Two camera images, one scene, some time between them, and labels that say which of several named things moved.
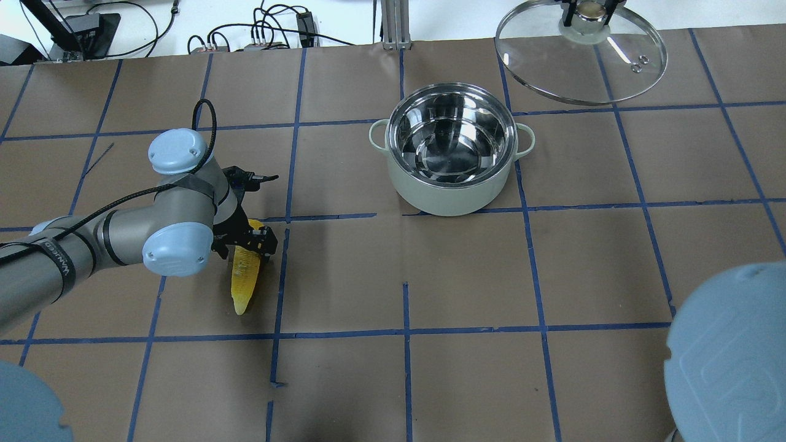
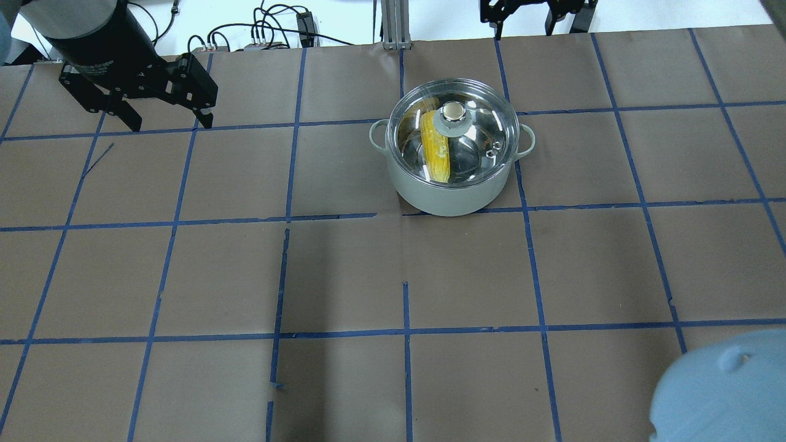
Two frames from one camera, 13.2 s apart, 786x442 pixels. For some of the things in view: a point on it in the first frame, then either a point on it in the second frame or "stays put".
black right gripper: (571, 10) -> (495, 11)
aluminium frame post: (395, 23) stays put
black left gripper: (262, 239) -> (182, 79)
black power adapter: (306, 29) stays put
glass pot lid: (589, 63) -> (454, 133)
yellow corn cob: (245, 269) -> (435, 150)
